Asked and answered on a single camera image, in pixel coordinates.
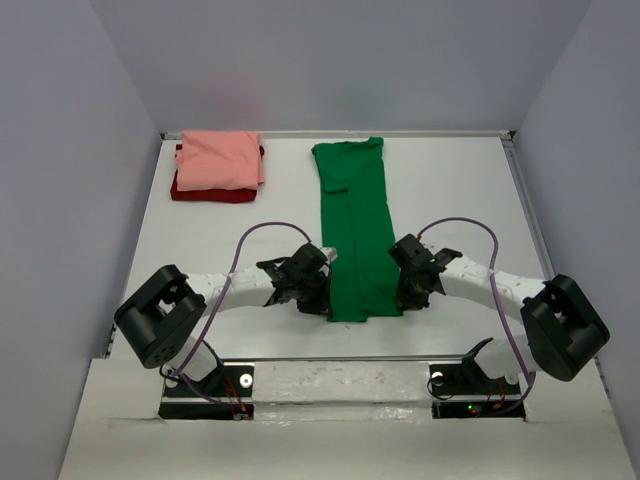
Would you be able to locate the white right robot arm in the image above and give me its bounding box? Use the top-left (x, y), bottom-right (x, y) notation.
top-left (389, 234), bottom-right (610, 392)

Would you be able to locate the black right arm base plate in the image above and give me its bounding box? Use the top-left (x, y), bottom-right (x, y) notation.
top-left (427, 363), bottom-right (526, 420)

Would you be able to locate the pink folded t-shirt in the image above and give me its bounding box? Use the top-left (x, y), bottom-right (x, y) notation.
top-left (176, 130), bottom-right (265, 191)

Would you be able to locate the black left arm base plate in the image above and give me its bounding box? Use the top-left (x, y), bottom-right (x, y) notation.
top-left (158, 362), bottom-right (255, 421)

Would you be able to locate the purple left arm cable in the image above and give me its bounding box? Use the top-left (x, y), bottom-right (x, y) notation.
top-left (172, 221), bottom-right (321, 416)

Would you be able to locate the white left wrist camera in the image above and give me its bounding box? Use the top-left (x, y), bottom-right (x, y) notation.
top-left (320, 247), bottom-right (338, 264)

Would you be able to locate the green t-shirt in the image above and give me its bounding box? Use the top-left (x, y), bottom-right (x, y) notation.
top-left (312, 137), bottom-right (402, 323)

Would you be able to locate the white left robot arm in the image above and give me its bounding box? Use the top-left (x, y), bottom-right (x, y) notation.
top-left (114, 243), bottom-right (337, 395)

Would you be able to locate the dark red folded t-shirt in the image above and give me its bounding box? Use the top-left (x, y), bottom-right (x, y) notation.
top-left (170, 145), bottom-right (264, 204)

